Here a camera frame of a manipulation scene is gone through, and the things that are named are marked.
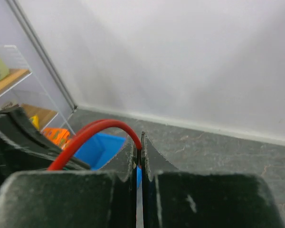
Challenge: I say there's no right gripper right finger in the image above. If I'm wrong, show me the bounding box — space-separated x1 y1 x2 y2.
141 133 284 228

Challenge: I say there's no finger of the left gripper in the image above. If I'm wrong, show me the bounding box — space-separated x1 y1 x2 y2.
0 106 91 198

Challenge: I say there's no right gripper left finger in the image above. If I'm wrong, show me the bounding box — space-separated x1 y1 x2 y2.
0 140 136 228

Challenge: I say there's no red wire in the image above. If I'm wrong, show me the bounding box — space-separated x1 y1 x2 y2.
47 119 143 171

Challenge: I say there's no yellow candy bag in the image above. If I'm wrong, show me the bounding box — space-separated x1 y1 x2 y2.
29 115 40 130

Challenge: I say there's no orange plastic object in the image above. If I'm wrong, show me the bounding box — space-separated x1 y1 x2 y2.
42 127 71 149

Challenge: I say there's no blue three-compartment bin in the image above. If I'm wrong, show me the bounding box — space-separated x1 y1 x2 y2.
74 133 129 179

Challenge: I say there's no white wire shelf rack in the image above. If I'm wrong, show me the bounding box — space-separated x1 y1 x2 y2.
0 45 75 134

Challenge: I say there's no aluminium corner post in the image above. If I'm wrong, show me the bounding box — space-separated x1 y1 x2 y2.
6 0 78 110

